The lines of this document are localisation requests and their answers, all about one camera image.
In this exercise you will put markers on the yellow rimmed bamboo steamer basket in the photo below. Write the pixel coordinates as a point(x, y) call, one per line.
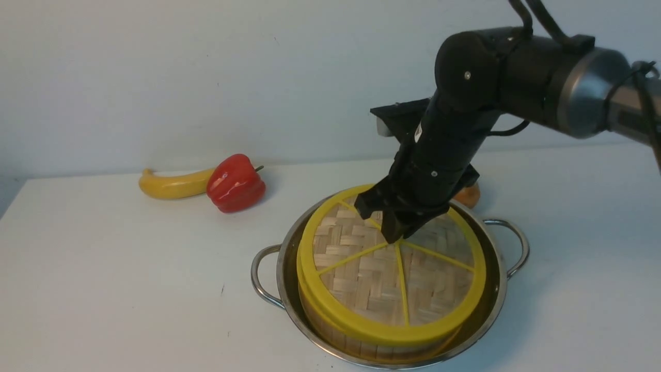
point(396, 316)

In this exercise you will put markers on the red bell pepper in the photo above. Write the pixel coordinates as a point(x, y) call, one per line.
point(235, 185)

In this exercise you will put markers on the yellow banana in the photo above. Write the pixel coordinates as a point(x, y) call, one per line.
point(174, 187)

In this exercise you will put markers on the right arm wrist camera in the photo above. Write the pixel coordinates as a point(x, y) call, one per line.
point(399, 119)

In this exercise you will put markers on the yellow woven steamer lid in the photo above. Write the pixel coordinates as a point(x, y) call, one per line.
point(335, 235)

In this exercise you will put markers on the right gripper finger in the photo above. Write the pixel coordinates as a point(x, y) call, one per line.
point(401, 224)

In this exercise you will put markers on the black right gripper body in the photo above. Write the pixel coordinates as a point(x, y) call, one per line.
point(415, 191)

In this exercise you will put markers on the brown potato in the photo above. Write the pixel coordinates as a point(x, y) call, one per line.
point(469, 196)

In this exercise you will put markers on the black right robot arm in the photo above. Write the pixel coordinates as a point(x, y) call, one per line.
point(495, 82)

